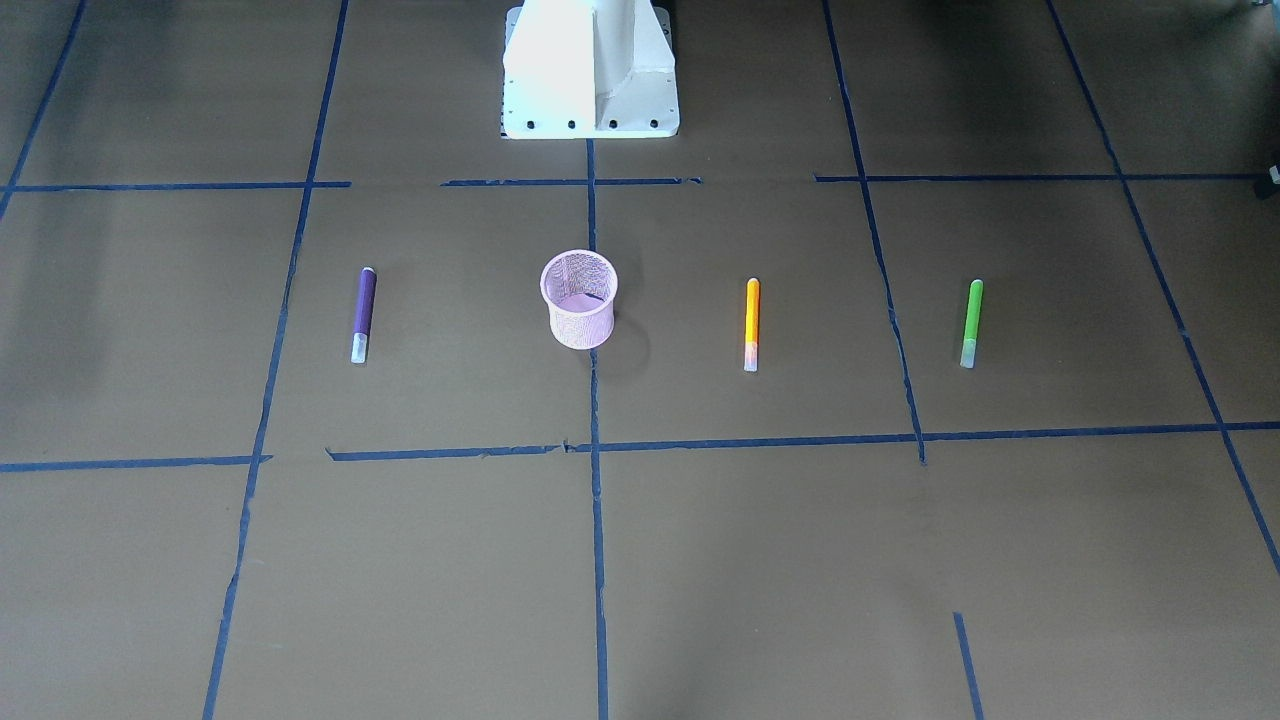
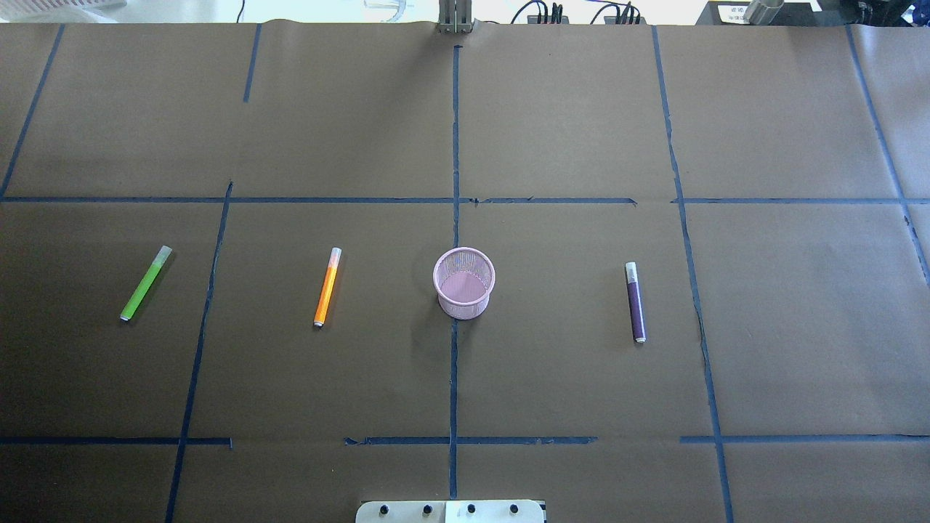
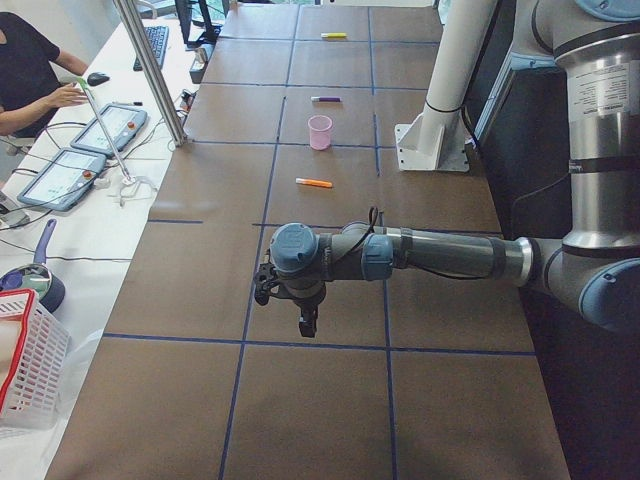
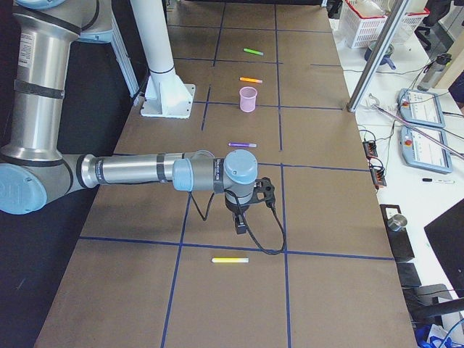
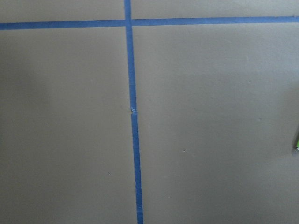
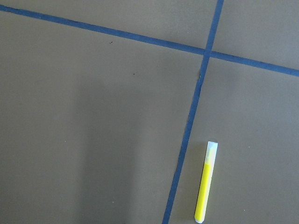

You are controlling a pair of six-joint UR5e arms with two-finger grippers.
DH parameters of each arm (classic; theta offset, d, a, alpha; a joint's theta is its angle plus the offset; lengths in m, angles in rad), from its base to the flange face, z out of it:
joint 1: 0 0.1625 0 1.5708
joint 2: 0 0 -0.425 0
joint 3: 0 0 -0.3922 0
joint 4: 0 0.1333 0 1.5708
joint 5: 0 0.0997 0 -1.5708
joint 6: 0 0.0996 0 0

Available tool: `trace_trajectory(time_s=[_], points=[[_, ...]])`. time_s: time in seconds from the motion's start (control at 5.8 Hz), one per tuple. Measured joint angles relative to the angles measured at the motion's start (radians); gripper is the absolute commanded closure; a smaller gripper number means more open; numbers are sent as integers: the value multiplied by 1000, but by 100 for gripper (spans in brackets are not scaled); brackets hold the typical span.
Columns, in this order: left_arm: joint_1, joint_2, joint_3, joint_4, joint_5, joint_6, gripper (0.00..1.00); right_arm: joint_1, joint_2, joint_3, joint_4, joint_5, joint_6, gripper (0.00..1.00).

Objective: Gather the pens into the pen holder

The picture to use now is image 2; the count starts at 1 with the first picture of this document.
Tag silver cylinder on black box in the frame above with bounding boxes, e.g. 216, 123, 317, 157
742, 0, 785, 26

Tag green highlighter pen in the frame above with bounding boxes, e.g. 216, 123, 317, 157
119, 246, 173, 322

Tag black cable plugs right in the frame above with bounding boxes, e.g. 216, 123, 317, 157
590, 1, 645, 25

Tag pink mesh pen holder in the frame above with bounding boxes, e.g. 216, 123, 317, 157
432, 247, 497, 320

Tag purple highlighter pen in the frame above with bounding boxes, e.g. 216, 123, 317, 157
625, 261, 647, 344

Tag orange highlighter pen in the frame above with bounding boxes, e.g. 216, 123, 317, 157
312, 247, 342, 330

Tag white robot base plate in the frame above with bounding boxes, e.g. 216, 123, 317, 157
355, 499, 548, 522

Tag black cable plugs left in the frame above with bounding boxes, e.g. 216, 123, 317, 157
509, 1, 570, 25

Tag black cable plugs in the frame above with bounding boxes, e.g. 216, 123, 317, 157
509, 1, 570, 25
590, 1, 645, 25

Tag grey aluminium frame post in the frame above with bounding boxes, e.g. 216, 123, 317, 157
437, 0, 474, 34

